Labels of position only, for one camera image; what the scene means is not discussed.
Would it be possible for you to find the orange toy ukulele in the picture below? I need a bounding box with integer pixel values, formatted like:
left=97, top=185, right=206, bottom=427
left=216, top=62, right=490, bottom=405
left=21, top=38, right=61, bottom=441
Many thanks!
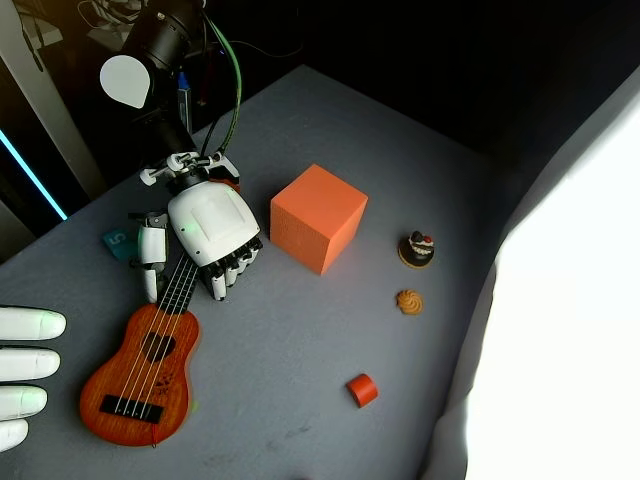
left=78, top=252, right=202, bottom=449

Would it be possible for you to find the teal number five block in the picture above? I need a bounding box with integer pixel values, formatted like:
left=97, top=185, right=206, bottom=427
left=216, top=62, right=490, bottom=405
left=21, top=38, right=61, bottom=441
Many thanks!
left=102, top=228, right=139, bottom=262

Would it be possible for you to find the cyan light strip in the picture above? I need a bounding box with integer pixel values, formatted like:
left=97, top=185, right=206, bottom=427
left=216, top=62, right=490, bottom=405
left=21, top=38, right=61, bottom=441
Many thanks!
left=0, top=128, right=69, bottom=222

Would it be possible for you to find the grey table cloth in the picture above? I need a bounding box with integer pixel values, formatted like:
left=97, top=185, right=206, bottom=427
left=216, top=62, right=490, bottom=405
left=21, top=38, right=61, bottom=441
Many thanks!
left=0, top=63, right=640, bottom=480

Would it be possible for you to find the large orange foam cube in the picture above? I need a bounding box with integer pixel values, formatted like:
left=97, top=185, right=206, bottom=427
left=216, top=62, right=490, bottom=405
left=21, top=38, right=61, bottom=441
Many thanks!
left=269, top=163, right=370, bottom=277

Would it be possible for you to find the red half-cylinder block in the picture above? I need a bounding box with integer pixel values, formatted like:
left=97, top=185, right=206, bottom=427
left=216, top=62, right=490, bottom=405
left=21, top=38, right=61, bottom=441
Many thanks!
left=346, top=372, right=380, bottom=409

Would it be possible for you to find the toy swirl cookie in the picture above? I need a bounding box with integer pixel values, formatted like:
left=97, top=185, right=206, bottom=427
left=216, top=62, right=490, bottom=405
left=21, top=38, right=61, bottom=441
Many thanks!
left=395, top=288, right=425, bottom=317

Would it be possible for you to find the toy chocolate cake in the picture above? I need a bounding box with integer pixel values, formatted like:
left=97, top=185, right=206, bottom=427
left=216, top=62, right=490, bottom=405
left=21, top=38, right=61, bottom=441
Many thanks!
left=397, top=230, right=436, bottom=270

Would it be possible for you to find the white backdrop curtain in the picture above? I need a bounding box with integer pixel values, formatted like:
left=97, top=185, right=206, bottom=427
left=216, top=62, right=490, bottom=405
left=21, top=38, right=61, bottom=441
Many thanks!
left=464, top=94, right=640, bottom=480

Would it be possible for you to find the white frame post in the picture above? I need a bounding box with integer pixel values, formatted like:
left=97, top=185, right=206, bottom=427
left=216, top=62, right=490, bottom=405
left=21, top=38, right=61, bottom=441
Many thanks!
left=0, top=0, right=109, bottom=202

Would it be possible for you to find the thick arm cable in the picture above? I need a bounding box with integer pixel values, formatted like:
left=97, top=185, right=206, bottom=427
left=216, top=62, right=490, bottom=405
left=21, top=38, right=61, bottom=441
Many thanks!
left=202, top=9, right=244, bottom=154
left=199, top=102, right=239, bottom=157

